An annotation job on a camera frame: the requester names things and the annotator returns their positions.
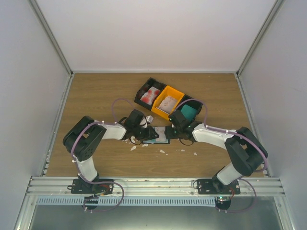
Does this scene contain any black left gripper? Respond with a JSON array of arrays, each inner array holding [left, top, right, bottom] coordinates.
[[133, 126, 159, 141]]

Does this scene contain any black leather card holder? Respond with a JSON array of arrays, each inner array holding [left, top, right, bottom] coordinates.
[[141, 126, 170, 144]]

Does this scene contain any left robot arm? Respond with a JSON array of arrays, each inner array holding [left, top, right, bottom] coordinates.
[[62, 109, 159, 194]]

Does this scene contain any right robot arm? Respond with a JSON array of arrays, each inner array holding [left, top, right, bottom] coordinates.
[[165, 110, 268, 194]]

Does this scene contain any teal card stack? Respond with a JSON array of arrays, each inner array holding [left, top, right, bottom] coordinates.
[[181, 104, 198, 121]]

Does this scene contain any black bin with teal cards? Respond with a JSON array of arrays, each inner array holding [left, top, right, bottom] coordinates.
[[175, 94, 203, 122]]

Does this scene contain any white pink card stack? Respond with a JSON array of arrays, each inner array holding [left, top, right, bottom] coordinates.
[[158, 96, 177, 114]]

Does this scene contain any red white card stack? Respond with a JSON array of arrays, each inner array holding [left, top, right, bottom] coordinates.
[[140, 87, 160, 105]]

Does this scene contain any black bin with red cards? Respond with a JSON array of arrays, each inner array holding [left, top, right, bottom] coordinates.
[[134, 78, 166, 111]]

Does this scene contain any yellow plastic bin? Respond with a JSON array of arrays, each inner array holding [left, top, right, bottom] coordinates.
[[151, 86, 185, 120]]

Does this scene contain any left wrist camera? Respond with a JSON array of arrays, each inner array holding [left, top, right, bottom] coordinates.
[[142, 115, 154, 127]]

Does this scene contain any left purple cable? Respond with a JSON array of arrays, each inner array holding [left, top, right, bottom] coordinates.
[[70, 98, 125, 214]]

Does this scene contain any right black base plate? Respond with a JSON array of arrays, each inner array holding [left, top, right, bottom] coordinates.
[[192, 179, 241, 195]]

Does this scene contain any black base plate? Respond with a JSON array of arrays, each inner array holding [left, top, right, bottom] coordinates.
[[192, 179, 241, 195], [67, 178, 114, 195]]

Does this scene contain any grey slotted cable duct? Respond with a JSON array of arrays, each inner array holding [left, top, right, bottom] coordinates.
[[36, 196, 215, 207]]

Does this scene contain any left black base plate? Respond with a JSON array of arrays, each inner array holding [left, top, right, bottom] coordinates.
[[67, 178, 114, 195]]

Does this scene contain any aluminium front rail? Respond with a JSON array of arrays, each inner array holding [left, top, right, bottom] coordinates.
[[26, 177, 285, 196]]

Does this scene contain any aluminium frame post right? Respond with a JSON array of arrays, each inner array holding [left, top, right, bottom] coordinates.
[[236, 0, 284, 78]]

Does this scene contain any aluminium frame post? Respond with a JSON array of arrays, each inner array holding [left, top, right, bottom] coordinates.
[[236, 0, 284, 78], [28, 0, 73, 78]]

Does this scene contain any aluminium frame post left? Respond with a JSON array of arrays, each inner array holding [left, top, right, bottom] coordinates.
[[28, 0, 73, 78]]

